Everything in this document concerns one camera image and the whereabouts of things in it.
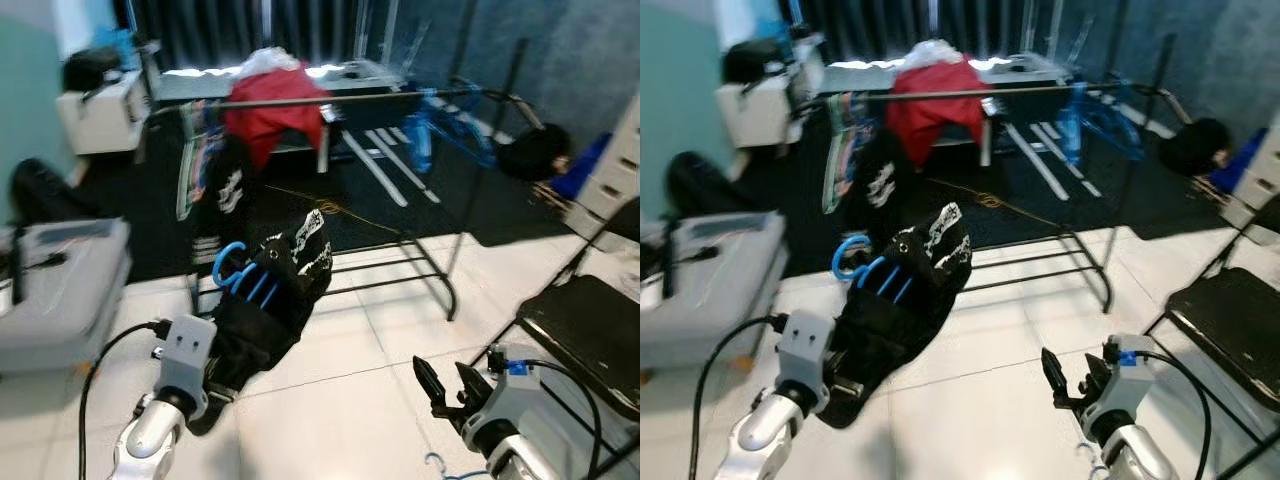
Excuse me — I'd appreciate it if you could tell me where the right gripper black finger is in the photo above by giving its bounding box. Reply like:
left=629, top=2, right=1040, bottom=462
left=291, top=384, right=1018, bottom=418
left=1040, top=346, right=1071, bottom=401
left=455, top=360, right=493, bottom=409
left=1080, top=352, right=1113, bottom=399
left=413, top=355, right=448, bottom=409

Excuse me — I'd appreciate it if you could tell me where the black garment with white print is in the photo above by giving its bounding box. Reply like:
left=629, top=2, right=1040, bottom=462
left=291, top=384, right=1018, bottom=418
left=815, top=200, right=973, bottom=431
left=185, top=208, right=334, bottom=436

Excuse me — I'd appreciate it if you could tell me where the blue plastic hanger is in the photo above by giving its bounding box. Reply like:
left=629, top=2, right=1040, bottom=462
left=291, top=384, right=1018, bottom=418
left=405, top=95, right=436, bottom=176
left=1085, top=80, right=1146, bottom=161
left=210, top=240, right=286, bottom=311
left=430, top=88, right=499, bottom=169
left=1058, top=85, right=1091, bottom=166
left=830, top=233, right=916, bottom=306

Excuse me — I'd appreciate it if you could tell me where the hanger with metal hook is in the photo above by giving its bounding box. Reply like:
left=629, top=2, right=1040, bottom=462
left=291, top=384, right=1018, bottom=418
left=422, top=452, right=493, bottom=480

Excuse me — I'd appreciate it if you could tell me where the black folding chair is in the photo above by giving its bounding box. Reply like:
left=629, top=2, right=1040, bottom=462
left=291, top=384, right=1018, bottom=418
left=1140, top=195, right=1280, bottom=480
left=470, top=195, right=641, bottom=480

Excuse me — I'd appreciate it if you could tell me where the black Petronas print t-shirt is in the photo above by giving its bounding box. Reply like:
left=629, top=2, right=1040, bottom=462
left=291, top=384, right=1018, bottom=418
left=195, top=135, right=263, bottom=271
left=845, top=128, right=916, bottom=261

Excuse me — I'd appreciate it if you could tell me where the small black device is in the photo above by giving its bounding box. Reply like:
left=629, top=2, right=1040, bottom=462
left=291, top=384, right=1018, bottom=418
left=8, top=228, right=71, bottom=306

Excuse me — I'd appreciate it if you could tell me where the black clothes pile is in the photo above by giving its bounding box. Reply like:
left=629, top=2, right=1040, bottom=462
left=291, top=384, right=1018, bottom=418
left=665, top=150, right=746, bottom=221
left=8, top=158, right=101, bottom=226

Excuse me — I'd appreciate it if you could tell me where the black round bag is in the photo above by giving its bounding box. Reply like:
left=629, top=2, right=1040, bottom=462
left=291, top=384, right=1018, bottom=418
left=1160, top=117, right=1233, bottom=179
left=497, top=122, right=573, bottom=183

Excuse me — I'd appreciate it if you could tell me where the white drawer unit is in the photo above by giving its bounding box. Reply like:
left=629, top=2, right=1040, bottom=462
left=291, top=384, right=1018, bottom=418
left=1222, top=105, right=1280, bottom=246
left=565, top=95, right=641, bottom=256

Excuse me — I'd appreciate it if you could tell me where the blue cloth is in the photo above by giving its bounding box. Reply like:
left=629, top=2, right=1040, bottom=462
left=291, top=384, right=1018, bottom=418
left=555, top=130, right=613, bottom=201
left=1210, top=128, right=1266, bottom=193

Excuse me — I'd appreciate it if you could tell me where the red garment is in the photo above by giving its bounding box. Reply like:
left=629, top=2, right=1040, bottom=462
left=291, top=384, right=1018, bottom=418
left=885, top=60, right=993, bottom=169
left=222, top=65, right=331, bottom=171

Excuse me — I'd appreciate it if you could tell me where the black metal clothes rack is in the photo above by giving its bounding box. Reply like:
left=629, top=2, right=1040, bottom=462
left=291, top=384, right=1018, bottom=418
left=150, top=40, right=546, bottom=321
left=800, top=35, right=1196, bottom=313

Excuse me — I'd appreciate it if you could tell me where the white storage box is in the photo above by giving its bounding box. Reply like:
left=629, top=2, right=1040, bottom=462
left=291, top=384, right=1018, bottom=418
left=715, top=65, right=823, bottom=151
left=55, top=70, right=151, bottom=156

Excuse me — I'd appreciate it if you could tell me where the grey bench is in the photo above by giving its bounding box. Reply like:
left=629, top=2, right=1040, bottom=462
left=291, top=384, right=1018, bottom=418
left=815, top=52, right=1071, bottom=101
left=150, top=58, right=406, bottom=106

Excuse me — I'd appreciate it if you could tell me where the white cloth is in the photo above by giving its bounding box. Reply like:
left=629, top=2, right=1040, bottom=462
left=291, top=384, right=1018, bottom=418
left=238, top=45, right=301, bottom=79
left=905, top=38, right=966, bottom=73

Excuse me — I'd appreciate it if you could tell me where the blue bag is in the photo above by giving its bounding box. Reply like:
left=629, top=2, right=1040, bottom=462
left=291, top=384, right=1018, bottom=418
left=90, top=28, right=141, bottom=71
left=778, top=0, right=821, bottom=46

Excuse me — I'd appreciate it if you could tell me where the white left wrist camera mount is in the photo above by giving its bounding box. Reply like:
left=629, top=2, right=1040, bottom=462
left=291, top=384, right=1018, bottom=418
left=150, top=313, right=219, bottom=421
left=775, top=308, right=839, bottom=416

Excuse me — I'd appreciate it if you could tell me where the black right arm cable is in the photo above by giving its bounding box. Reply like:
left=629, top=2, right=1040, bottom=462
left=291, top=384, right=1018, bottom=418
left=525, top=358, right=603, bottom=480
left=1135, top=348, right=1213, bottom=480

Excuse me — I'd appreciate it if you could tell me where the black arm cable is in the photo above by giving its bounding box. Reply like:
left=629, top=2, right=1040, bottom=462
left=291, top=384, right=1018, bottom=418
left=525, top=358, right=603, bottom=480
left=76, top=320, right=166, bottom=480
left=686, top=315, right=791, bottom=480
left=1135, top=348, right=1213, bottom=480

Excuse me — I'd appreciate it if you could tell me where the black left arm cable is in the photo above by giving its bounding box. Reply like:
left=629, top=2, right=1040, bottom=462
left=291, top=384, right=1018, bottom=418
left=686, top=315, right=791, bottom=480
left=76, top=320, right=166, bottom=480

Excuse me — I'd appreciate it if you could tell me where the yellow cord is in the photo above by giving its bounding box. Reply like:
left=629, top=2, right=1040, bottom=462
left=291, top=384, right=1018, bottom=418
left=265, top=183, right=401, bottom=236
left=925, top=178, right=1061, bottom=231

